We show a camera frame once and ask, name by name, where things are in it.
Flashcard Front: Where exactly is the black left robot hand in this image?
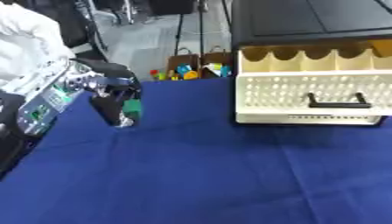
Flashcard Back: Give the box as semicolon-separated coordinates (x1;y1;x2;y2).
70;58;144;129

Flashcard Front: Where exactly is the green block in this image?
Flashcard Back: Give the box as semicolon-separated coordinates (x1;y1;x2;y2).
121;98;143;120

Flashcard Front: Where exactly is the pale compartment drawer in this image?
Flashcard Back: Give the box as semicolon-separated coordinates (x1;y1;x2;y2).
234;39;392;126

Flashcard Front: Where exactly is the brown bag of toys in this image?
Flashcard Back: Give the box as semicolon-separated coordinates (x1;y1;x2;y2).
199;45;235;79
148;48;202;81

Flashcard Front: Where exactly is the black chair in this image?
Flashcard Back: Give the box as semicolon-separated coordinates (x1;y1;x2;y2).
29;0;110;56

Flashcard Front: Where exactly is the black tripod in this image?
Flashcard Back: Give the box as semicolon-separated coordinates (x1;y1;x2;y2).
172;0;233;57

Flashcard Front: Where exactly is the black drawer handle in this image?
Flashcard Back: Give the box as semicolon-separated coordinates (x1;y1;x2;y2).
304;92;373;109

